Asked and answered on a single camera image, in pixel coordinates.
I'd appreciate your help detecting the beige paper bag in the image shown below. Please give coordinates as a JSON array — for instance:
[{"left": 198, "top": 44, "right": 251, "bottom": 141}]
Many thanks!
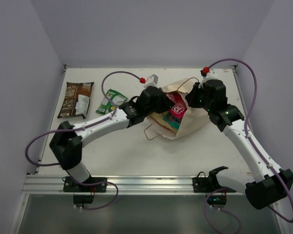
[{"left": 147, "top": 78, "right": 209, "bottom": 140}]

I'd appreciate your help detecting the black control box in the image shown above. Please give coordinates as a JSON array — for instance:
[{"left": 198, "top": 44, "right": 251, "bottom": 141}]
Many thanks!
[
  {"left": 73, "top": 194, "right": 94, "bottom": 207},
  {"left": 207, "top": 195, "right": 227, "bottom": 209}
]

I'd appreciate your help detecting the yellow snack packet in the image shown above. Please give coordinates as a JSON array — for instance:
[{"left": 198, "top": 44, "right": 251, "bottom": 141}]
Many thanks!
[{"left": 150, "top": 111, "right": 177, "bottom": 133}]

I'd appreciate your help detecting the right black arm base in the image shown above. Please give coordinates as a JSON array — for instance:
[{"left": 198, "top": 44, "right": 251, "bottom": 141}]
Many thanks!
[{"left": 191, "top": 166, "right": 236, "bottom": 194}]

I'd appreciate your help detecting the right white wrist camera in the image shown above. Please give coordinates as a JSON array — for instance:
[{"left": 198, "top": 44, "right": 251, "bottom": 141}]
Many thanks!
[{"left": 199, "top": 67, "right": 218, "bottom": 87}]

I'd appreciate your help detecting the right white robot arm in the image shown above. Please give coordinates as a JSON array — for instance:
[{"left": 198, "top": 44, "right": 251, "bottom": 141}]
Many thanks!
[{"left": 186, "top": 79, "right": 293, "bottom": 210}]

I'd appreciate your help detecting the green snack packet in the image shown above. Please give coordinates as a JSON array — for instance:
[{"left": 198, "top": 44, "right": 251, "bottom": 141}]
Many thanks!
[{"left": 96, "top": 89, "right": 127, "bottom": 115}]

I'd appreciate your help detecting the teal snack packet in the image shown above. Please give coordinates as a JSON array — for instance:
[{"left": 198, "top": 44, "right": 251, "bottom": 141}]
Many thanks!
[{"left": 163, "top": 113, "right": 182, "bottom": 129}]

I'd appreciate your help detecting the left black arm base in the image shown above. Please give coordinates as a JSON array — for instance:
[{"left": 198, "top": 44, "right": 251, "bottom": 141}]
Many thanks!
[{"left": 62, "top": 176, "right": 107, "bottom": 193}]

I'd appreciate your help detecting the aluminium front rail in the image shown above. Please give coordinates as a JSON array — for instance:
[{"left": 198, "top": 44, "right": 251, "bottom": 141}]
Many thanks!
[{"left": 21, "top": 173, "right": 250, "bottom": 196}]

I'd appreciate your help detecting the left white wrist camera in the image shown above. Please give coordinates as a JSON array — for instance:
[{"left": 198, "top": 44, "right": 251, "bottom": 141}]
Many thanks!
[{"left": 144, "top": 74, "right": 158, "bottom": 89}]

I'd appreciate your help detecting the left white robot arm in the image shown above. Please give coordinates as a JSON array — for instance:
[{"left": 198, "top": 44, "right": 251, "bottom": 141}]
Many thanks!
[{"left": 49, "top": 86, "right": 174, "bottom": 192}]

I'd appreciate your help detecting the red snack packet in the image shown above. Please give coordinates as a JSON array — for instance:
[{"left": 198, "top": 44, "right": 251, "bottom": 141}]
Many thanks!
[{"left": 166, "top": 91, "right": 188, "bottom": 119}]

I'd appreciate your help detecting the brown candy packet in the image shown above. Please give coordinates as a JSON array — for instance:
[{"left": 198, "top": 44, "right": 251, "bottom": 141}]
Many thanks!
[{"left": 57, "top": 82, "right": 95, "bottom": 119}]

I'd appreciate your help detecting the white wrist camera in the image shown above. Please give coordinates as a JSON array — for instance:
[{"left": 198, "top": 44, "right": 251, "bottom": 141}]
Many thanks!
[
  {"left": 144, "top": 74, "right": 158, "bottom": 89},
  {"left": 199, "top": 67, "right": 218, "bottom": 87}
]

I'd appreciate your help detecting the left black control box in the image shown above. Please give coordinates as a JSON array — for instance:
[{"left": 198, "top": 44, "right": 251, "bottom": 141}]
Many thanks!
[{"left": 73, "top": 194, "right": 94, "bottom": 207}]

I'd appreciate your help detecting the right black control box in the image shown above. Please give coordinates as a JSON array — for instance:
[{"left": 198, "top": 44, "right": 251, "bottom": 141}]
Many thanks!
[{"left": 207, "top": 195, "right": 227, "bottom": 209}]

